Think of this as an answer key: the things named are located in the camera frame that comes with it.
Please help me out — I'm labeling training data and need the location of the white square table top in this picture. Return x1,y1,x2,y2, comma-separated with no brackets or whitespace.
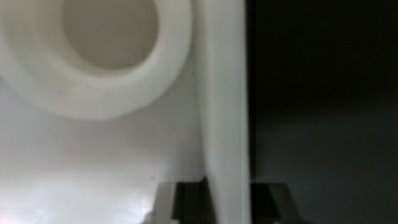
0,0,252,224

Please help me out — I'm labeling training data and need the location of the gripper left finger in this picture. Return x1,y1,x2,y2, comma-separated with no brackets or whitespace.
142,183,177,224

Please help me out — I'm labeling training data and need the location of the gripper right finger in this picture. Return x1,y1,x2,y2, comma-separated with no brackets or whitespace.
270,183,303,224

